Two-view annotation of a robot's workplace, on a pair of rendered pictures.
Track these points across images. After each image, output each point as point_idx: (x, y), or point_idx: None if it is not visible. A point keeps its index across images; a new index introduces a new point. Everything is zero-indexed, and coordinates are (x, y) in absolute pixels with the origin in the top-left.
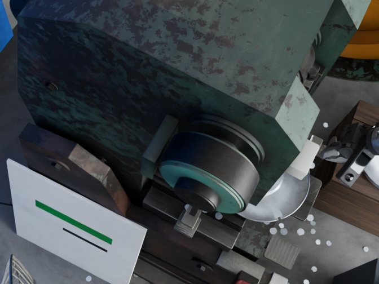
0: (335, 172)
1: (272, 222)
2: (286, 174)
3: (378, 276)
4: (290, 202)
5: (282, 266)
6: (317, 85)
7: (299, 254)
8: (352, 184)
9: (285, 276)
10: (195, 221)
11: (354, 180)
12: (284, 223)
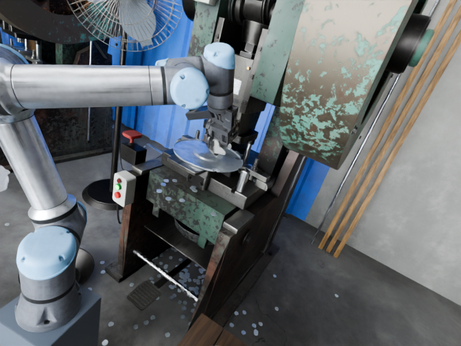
0: (208, 319)
1: (172, 182)
2: (206, 161)
3: (81, 289)
4: (184, 156)
5: (129, 324)
6: (258, 47)
7: (134, 344)
8: (186, 113)
9: (120, 324)
10: (184, 136)
11: (190, 112)
12: (169, 338)
